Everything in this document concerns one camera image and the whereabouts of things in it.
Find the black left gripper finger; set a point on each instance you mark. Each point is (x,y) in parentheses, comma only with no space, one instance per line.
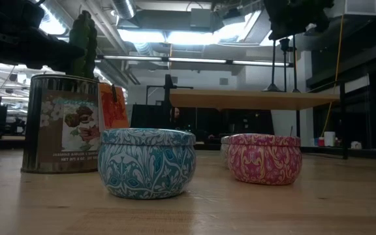
(44,52)

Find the black candlestick holder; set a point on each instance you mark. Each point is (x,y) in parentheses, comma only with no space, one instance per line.
(272,89)
(284,44)
(295,90)

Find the pink patterned round tin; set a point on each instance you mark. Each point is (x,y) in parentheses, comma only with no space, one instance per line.
(264,160)

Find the blue patterned round tin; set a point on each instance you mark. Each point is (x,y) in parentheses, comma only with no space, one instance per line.
(145,163)

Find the grey patterned round tin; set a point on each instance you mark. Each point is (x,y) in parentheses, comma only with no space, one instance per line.
(224,150)

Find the silver candle tin with tag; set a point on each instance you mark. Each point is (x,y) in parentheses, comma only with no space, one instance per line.
(60,130)

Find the green cactus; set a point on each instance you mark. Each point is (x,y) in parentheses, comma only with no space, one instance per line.
(83,42)

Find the wooden shelf with black legs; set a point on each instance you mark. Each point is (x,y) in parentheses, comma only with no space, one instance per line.
(253,99)

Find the grey ceiling box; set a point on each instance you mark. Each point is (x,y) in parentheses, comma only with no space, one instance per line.
(201,18)

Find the long ceiling light strip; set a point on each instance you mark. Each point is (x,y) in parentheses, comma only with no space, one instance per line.
(194,60)

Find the white roll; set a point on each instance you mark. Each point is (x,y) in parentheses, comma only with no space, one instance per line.
(329,138)

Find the red cup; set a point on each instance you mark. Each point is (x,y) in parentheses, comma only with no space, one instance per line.
(321,142)

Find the person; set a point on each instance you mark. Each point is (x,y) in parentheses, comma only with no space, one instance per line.
(176,113)

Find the silver ceiling duct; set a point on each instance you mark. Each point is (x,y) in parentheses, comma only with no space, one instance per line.
(124,8)

